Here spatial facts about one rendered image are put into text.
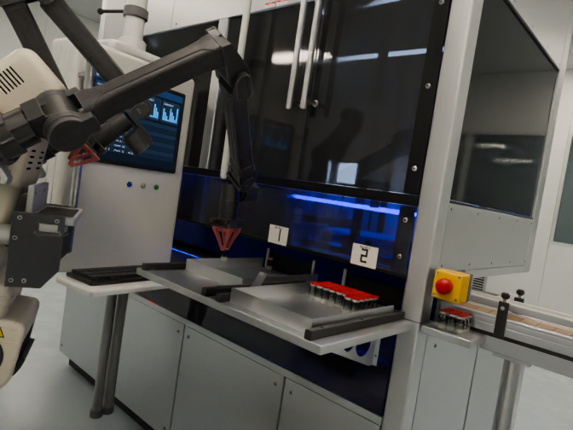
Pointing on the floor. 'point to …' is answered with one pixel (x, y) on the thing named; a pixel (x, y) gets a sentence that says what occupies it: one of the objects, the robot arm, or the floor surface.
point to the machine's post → (432, 210)
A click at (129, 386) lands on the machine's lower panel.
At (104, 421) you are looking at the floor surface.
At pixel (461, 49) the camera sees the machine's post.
